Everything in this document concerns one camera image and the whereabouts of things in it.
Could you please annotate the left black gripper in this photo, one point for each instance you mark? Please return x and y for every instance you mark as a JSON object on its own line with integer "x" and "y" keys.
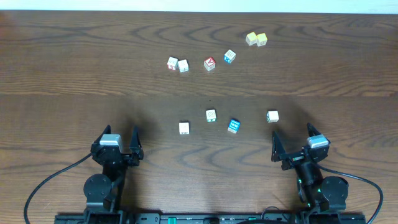
{"x": 123, "y": 157}

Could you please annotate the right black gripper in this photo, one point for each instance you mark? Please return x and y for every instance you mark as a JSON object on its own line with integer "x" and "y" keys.
{"x": 279, "y": 154}

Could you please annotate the plain white block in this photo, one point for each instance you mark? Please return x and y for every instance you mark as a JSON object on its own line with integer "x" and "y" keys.
{"x": 272, "y": 116}

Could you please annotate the blue top block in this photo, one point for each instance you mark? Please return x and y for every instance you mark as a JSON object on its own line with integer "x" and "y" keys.
{"x": 234, "y": 126}

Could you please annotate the green sided block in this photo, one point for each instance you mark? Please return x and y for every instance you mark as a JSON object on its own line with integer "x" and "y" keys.
{"x": 211, "y": 116}

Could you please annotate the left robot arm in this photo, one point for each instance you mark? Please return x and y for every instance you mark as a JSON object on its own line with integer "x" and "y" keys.
{"x": 104, "y": 191}

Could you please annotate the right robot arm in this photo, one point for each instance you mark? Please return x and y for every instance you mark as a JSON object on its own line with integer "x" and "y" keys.
{"x": 325, "y": 196}

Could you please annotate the red number block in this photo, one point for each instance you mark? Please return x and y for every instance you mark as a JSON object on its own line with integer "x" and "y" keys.
{"x": 172, "y": 63}

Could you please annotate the white block beside red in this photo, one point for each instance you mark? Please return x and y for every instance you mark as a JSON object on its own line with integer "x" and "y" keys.
{"x": 183, "y": 65}

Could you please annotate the blue sided letter block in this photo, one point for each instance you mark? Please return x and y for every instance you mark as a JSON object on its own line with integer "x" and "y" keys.
{"x": 229, "y": 56}

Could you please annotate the pale yellow block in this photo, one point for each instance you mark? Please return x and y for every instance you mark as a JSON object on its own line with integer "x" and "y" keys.
{"x": 251, "y": 38}

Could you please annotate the red letter A block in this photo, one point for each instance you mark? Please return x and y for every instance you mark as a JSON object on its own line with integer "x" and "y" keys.
{"x": 209, "y": 63}

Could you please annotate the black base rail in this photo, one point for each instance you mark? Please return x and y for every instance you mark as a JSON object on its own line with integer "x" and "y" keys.
{"x": 155, "y": 218}

